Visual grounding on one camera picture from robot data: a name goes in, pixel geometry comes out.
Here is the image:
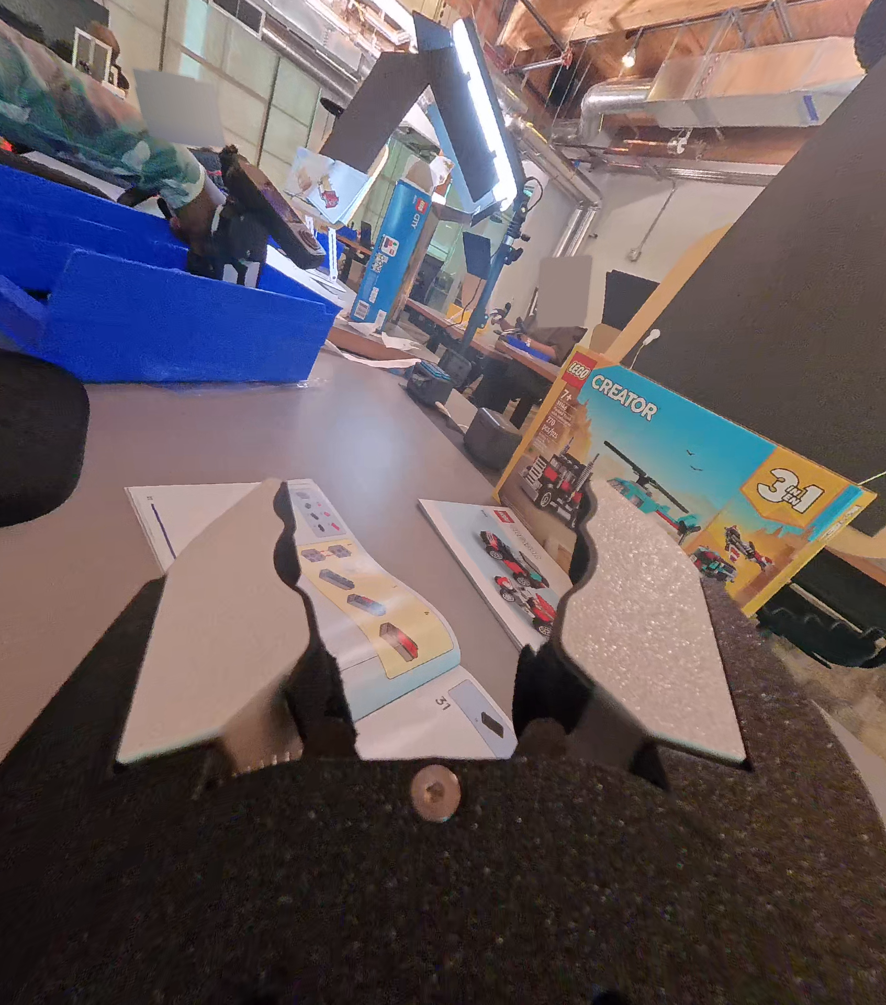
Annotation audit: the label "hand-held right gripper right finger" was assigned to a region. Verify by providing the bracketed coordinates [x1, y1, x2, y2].
[512, 476, 750, 777]

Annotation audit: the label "white printed card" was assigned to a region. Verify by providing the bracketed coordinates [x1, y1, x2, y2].
[286, 145, 369, 229]

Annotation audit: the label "person's left forearm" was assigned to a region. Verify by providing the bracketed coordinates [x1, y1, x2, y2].
[0, 0, 208, 213]

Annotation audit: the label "teal black device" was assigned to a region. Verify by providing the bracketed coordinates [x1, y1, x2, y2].
[406, 361, 455, 408]

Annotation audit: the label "colourful toy set box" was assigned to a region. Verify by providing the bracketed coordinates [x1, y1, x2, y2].
[492, 345, 877, 617]

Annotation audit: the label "tall blue cardboard box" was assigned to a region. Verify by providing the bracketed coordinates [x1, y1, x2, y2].
[349, 176, 436, 327]

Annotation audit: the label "black wall panel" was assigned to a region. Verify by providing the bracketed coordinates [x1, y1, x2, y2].
[623, 0, 886, 511]

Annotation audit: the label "silver air duct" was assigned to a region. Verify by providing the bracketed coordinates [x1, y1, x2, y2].
[580, 35, 868, 144]

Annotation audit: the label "open instruction booklet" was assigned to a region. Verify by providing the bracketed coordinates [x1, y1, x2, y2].
[125, 477, 518, 761]

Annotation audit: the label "closed instruction booklet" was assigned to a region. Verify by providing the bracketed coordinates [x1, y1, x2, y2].
[418, 498, 577, 653]

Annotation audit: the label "black light flag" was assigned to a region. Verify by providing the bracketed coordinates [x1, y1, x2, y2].
[321, 51, 436, 174]

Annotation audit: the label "white stands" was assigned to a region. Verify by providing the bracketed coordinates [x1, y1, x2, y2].
[313, 228, 350, 292]

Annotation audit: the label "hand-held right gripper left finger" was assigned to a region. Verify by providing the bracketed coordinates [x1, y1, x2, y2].
[115, 479, 359, 777]

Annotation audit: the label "wooden edged desk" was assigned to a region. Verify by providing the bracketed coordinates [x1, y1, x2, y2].
[403, 298, 562, 425]

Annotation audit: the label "studio light panel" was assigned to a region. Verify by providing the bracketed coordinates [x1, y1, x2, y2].
[411, 14, 530, 213]

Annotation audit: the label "blue plastic bin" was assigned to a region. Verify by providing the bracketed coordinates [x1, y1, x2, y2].
[0, 143, 342, 386]

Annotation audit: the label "person's left hand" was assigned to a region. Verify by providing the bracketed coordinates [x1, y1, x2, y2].
[168, 184, 226, 252]

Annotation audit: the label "grey box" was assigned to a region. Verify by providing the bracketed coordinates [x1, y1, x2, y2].
[464, 407, 522, 471]

